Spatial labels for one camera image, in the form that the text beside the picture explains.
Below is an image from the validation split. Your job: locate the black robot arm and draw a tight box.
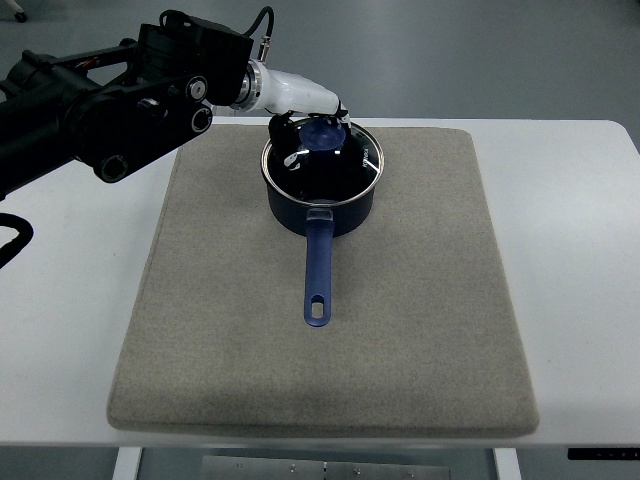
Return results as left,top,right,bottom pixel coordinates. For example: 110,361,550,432
1,10,253,196

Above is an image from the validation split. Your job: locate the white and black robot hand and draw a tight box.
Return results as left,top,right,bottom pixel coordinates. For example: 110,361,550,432
232,60,351,153

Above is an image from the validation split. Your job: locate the dark blue saucepan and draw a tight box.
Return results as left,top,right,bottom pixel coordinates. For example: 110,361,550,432
260,117,387,328

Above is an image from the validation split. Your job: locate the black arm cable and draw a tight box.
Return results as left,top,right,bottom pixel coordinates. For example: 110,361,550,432
0,212,35,270

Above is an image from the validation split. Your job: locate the white right table leg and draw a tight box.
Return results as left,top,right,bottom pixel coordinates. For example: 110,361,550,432
493,448,523,480

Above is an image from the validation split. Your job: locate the grey metal base plate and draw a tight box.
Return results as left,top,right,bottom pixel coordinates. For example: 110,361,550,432
201,456,451,480

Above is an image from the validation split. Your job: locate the beige fabric mat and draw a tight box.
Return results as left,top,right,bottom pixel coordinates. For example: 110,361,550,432
107,125,539,438

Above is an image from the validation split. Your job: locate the white table leg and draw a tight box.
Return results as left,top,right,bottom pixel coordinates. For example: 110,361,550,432
112,447,143,480
493,448,523,480

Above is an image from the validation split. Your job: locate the black table control panel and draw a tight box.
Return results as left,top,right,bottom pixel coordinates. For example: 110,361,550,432
567,447,640,461

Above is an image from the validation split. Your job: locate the glass lid with blue knob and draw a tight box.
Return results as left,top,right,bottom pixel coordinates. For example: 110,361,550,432
262,115,384,205

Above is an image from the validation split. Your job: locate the white left table leg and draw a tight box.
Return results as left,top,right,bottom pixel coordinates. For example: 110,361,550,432
112,447,143,480

